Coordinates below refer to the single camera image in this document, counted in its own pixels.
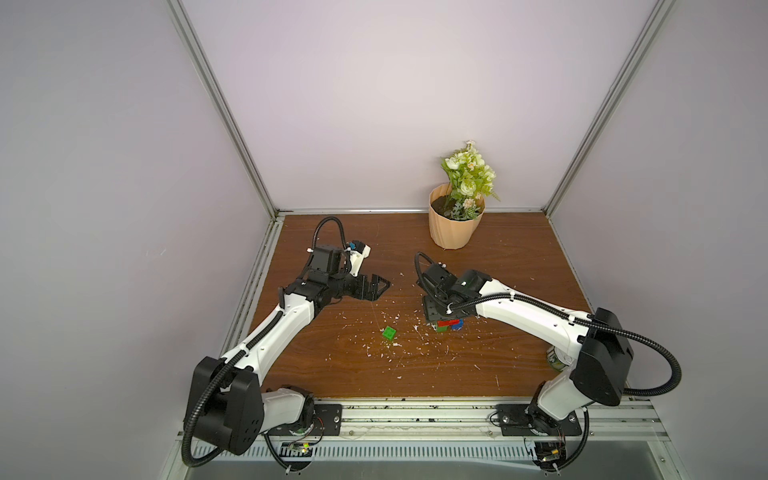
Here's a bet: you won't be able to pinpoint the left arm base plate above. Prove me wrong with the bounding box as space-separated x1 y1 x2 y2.
268 403 343 438

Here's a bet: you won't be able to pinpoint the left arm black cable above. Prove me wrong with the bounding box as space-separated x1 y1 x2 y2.
179 215 352 475

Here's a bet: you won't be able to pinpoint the green white artificial flowers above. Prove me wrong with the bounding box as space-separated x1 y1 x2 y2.
438 140 499 221

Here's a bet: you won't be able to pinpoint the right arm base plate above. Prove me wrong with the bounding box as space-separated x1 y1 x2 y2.
489 403 583 437

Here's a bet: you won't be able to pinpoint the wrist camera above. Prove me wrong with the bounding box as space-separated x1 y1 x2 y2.
307 241 371 278
417 263 457 300

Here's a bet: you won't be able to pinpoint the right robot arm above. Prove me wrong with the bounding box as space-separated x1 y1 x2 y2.
417 264 634 435

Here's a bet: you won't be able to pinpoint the aluminium front rail frame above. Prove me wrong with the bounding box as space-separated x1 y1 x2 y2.
161 397 688 480

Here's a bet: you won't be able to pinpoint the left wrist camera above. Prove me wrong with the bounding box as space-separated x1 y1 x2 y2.
307 241 371 278

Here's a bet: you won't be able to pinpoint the beige ribbed flower pot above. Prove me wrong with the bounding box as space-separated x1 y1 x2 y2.
428 183 485 250

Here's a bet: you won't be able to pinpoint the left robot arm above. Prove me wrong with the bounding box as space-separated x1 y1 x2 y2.
181 274 391 467

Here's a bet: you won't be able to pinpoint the metal tin can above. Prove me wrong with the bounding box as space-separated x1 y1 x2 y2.
546 346 569 372

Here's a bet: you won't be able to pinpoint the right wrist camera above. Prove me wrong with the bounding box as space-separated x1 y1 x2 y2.
417 263 457 300

